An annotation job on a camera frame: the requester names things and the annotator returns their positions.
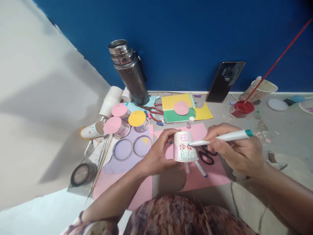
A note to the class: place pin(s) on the person's right hand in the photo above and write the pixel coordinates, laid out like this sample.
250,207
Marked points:
242,156

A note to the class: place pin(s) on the person's left hand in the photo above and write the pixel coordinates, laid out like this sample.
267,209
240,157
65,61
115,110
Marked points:
156,159

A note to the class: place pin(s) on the green white marker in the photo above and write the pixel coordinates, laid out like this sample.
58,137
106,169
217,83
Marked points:
234,136

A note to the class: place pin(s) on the house decorated paper cup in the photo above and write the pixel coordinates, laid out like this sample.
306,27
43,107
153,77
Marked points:
182,145

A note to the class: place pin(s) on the yellow paper triangle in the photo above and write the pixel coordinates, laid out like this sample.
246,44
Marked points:
145,140

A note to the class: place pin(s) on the purple paper sheet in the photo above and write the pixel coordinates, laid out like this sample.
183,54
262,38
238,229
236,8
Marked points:
122,166

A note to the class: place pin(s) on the blue marker cap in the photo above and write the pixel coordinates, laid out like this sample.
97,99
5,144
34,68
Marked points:
160,124

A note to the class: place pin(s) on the pink paper sheet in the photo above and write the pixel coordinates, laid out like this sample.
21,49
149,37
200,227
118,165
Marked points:
210,175

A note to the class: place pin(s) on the blue tipped marker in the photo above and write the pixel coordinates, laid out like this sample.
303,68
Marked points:
201,169

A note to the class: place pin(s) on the paper cup with yellow roof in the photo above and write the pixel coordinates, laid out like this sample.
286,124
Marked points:
138,120

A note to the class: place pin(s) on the yellow and green card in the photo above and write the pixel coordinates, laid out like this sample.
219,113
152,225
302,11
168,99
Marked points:
171,115

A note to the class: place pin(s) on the red paint jar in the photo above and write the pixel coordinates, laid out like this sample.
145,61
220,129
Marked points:
242,109

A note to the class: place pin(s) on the white glue stick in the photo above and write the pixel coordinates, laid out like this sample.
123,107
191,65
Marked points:
190,122

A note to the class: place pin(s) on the paper cup with pink roof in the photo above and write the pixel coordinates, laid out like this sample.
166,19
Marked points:
120,110
115,127

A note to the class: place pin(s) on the thin wooden stick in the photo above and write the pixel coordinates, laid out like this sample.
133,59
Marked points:
101,161

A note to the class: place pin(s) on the pink paper circle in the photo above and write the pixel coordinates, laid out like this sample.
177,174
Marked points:
181,108

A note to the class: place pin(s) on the light blue paper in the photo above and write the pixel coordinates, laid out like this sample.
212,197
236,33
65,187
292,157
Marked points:
133,106

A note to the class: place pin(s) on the person's body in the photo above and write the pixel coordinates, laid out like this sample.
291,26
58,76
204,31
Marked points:
176,215

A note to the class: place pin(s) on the white round lid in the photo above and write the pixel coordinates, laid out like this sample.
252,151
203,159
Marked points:
278,105

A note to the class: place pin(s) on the lying drawn-on paper cup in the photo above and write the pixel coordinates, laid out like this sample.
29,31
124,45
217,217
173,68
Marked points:
91,131

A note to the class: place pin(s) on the patterned paper cup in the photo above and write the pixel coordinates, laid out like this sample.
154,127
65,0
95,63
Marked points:
265,89

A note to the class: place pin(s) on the stack of white paper cups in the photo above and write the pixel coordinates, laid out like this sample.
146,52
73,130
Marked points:
110,100

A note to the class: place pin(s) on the black smartphone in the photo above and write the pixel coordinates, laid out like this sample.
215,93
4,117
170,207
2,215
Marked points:
225,82

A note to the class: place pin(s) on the light blue round object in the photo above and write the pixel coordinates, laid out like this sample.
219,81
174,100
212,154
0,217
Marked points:
297,99

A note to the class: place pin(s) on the white paper plate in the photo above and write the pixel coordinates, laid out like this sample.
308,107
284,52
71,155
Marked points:
307,107

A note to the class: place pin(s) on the black tape roll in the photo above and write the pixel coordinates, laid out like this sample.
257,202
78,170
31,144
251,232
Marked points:
75,175

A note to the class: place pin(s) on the steel thermos flask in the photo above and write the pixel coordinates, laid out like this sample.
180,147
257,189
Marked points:
130,76

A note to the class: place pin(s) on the long red stick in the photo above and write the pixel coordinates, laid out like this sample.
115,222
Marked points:
281,55

